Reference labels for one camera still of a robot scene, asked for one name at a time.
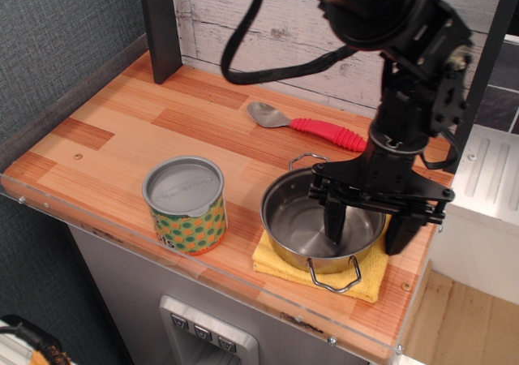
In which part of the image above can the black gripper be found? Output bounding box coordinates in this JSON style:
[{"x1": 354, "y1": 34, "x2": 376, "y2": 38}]
[{"x1": 309, "y1": 141, "x2": 455, "y2": 256}]

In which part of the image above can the stainless steel pot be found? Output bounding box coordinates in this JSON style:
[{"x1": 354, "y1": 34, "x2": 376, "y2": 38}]
[{"x1": 260, "y1": 152, "x2": 388, "y2": 294}]

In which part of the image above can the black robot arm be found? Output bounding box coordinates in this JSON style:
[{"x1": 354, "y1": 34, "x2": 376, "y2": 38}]
[{"x1": 309, "y1": 0, "x2": 472, "y2": 255}]

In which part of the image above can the yellow folded cloth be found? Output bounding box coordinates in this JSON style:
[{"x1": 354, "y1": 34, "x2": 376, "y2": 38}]
[{"x1": 252, "y1": 214, "x2": 391, "y2": 303}]

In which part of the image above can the white toy sink unit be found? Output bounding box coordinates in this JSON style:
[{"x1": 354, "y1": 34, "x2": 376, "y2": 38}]
[{"x1": 427, "y1": 34, "x2": 519, "y2": 306}]

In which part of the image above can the green orange dotted can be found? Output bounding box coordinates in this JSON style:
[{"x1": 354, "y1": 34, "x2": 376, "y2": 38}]
[{"x1": 142, "y1": 156, "x2": 228, "y2": 256}]

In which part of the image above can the silver dispenser panel with buttons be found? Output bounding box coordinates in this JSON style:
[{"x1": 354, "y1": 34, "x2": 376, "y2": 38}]
[{"x1": 160, "y1": 295, "x2": 260, "y2": 364}]

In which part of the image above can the clear acrylic edge guard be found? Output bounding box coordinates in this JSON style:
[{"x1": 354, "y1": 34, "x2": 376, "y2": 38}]
[{"x1": 2, "y1": 175, "x2": 433, "y2": 364}]

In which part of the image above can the orange object at corner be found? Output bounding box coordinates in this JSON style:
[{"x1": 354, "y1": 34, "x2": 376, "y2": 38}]
[{"x1": 29, "y1": 350, "x2": 52, "y2": 365}]

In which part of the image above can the spoon with red handle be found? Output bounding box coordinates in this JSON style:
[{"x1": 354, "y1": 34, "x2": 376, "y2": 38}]
[{"x1": 247, "y1": 101, "x2": 367, "y2": 152}]

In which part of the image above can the dark grey right post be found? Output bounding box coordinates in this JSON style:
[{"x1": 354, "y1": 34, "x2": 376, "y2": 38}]
[{"x1": 445, "y1": 0, "x2": 518, "y2": 174}]

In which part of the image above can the dark grey post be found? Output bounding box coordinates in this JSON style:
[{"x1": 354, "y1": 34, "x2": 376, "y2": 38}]
[
  {"x1": 445, "y1": 0, "x2": 518, "y2": 174},
  {"x1": 141, "y1": 0, "x2": 182, "y2": 84}
]

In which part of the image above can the dark grey left post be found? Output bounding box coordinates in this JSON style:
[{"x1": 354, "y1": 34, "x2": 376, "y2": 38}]
[{"x1": 141, "y1": 0, "x2": 182, "y2": 84}]

